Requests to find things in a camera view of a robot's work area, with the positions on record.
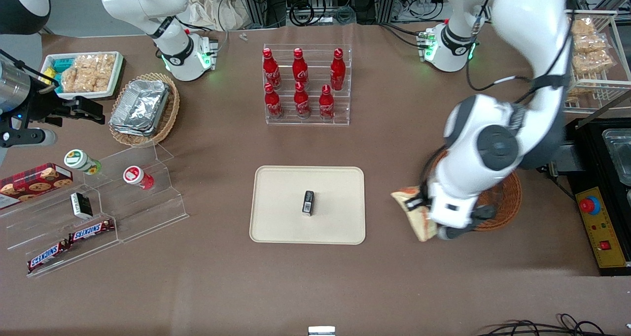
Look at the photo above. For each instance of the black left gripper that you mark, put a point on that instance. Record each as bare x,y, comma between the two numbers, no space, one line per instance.
424,197

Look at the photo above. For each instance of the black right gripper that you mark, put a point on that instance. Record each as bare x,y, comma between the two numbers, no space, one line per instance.
40,107

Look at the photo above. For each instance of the triangle sandwich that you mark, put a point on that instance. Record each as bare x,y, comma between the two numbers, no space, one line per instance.
419,223

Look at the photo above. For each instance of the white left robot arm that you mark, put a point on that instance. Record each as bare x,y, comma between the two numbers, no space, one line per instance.
493,144

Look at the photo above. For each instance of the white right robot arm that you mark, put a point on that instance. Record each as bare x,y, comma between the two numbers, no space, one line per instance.
172,50

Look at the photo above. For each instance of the white plastic tray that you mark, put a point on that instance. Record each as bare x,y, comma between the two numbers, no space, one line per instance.
118,65

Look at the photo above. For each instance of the light oval wicker basket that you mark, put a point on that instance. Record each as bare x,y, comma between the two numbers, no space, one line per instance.
172,114

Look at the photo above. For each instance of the brown round wicker basket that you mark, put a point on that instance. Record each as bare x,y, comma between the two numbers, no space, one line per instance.
505,203

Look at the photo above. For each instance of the beige rectangular tray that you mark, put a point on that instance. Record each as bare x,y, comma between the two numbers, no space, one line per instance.
281,208

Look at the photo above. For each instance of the bagged rice snacks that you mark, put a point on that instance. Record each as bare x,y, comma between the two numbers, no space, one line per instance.
88,72

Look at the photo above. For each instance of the stacked aluminium foil trays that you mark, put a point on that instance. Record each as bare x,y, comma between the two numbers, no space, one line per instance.
140,107

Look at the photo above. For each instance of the green lid cup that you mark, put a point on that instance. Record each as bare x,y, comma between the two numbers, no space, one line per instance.
79,160

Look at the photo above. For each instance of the teal small box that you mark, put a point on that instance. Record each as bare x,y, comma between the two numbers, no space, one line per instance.
61,65

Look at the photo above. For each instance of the yellow small packet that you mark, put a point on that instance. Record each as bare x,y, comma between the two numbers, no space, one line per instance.
48,76

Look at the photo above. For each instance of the red lid cup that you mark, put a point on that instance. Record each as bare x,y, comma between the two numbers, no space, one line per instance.
135,176

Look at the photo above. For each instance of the red cookie box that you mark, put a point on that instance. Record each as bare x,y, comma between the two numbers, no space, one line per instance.
34,183

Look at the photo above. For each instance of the small black white box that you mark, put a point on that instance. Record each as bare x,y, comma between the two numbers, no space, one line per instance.
81,205

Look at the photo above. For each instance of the small black box with label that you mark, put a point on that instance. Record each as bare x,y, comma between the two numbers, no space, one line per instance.
308,203

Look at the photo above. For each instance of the clear acrylic step stand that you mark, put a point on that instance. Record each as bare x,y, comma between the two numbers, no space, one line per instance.
143,213

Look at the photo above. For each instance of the snickers bar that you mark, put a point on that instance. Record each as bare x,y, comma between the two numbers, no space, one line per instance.
47,256
91,231

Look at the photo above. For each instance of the red cola bottle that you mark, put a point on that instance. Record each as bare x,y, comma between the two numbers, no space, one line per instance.
327,104
273,104
337,72
300,70
271,70
301,103

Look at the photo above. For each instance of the beige cloth bag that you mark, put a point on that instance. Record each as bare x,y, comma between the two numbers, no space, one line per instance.
212,8

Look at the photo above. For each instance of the red emergency stop button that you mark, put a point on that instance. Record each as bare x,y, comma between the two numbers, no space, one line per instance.
589,205

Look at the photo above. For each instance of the clear acrylic bottle rack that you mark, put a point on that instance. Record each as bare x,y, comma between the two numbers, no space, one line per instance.
315,55

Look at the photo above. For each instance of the black appliance base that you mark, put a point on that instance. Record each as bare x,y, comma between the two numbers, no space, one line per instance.
591,149

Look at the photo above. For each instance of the yellow emergency stop panel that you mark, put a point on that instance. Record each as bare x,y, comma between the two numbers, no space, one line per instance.
604,237

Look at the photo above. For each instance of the metal pan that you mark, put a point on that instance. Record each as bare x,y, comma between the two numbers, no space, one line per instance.
618,153

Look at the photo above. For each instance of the bagged snack in rack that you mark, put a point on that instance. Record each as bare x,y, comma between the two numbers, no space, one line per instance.
583,26
589,43
591,62

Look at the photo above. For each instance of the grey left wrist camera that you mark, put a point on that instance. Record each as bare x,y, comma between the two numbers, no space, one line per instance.
463,227

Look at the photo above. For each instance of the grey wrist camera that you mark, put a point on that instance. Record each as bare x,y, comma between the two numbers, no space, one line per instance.
27,137
463,227

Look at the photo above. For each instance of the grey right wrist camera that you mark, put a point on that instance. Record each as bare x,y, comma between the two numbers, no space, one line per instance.
27,137

